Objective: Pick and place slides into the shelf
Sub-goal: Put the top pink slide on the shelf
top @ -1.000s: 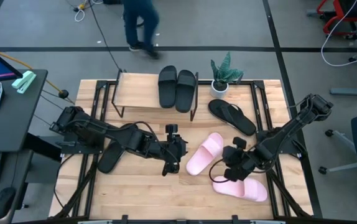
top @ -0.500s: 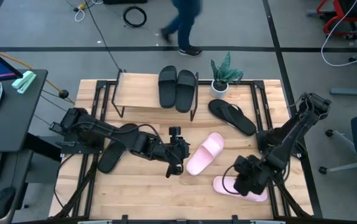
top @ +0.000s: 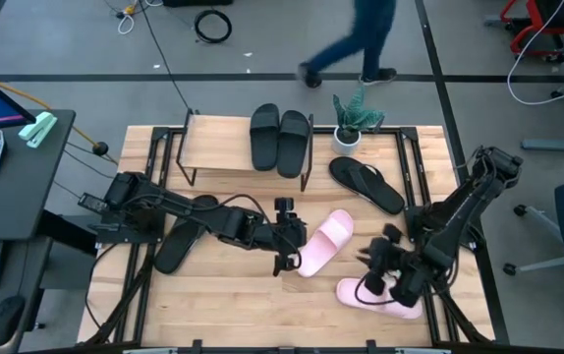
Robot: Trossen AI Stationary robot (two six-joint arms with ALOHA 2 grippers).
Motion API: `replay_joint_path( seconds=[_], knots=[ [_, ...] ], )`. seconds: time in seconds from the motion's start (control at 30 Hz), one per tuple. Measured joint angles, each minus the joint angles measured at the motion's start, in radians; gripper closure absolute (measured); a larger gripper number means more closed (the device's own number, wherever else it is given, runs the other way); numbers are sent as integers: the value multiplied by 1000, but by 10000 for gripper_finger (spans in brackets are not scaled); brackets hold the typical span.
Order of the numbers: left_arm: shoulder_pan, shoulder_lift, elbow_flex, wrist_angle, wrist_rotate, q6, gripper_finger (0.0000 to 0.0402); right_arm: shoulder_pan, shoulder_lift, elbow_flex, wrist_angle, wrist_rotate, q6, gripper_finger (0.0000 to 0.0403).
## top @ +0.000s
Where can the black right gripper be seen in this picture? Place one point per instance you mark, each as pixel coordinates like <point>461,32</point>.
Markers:
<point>387,258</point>

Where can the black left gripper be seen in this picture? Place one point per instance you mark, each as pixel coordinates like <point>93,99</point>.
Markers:
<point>277,236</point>

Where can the pink slide sandal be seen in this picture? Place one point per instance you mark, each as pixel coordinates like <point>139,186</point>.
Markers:
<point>323,243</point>
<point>345,294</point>

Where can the black flip-flop sandal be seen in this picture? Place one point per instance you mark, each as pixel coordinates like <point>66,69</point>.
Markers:
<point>365,184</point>
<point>174,253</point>

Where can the black slide sandal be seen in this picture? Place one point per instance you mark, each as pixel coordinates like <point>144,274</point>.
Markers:
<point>293,145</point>
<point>265,137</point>

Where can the wooden shelf black metal frame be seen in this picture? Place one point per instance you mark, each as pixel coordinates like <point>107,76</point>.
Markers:
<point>218,145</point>

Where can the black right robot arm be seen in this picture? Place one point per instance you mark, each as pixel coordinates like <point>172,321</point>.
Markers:
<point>459,216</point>

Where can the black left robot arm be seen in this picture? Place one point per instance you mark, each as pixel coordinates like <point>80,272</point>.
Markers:
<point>188,209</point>

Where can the silver bar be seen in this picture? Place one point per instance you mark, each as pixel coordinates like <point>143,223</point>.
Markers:
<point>422,351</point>
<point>152,351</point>

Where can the potted plant white pot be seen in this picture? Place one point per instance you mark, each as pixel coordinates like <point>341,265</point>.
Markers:
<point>353,123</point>

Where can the person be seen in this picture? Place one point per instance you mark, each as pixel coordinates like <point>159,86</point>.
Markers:
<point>360,39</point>

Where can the black power adapter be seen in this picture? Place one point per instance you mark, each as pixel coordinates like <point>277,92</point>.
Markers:
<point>93,202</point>

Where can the grey stand foot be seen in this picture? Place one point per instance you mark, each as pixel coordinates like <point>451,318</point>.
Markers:
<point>557,145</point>

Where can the black box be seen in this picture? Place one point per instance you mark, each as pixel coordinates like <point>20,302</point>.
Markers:
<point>197,2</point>

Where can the mint green stapler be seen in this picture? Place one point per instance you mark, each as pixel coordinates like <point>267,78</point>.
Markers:
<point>39,129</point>

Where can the dark lower desk surface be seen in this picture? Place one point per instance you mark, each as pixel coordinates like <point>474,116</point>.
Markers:
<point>16,265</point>

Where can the black desk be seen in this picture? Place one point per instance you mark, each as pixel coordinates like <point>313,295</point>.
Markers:
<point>16,196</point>

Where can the black computer mouse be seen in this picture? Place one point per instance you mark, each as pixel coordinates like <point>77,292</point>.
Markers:
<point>6,319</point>

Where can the red stool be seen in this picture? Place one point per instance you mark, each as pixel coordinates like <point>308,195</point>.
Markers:
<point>557,15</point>

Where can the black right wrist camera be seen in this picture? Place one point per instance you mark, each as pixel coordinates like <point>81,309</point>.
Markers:
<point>374,283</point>

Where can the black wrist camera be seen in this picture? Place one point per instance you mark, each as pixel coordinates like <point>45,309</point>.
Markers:
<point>285,206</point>
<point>374,283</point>

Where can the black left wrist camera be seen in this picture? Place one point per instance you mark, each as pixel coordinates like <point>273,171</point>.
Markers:
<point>285,206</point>

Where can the black metal rig frame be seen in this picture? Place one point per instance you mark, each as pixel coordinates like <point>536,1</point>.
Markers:
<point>385,130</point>

